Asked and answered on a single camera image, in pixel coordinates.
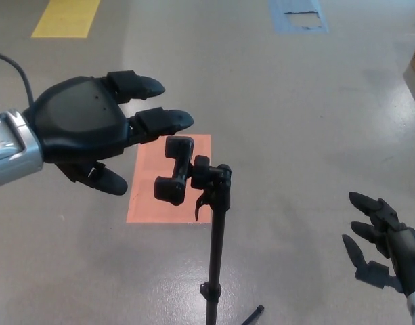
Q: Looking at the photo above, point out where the black phone stand tripod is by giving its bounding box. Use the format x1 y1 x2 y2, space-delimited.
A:
154 135 265 325

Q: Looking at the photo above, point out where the blue torn floor marking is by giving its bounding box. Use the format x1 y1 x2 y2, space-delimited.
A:
267 0 330 34

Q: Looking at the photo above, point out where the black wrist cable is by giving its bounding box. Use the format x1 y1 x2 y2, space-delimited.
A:
0 52 36 110

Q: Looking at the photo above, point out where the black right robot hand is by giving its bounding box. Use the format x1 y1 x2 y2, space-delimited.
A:
341 191 415 295

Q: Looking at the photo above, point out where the orange floor marking rectangle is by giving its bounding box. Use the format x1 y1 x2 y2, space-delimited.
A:
125 134 212 224

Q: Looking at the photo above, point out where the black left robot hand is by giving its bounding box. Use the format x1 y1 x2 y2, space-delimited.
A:
22 70 195 197

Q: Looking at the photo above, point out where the yellow floor marking rectangle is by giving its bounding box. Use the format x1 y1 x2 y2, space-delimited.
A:
30 0 102 39

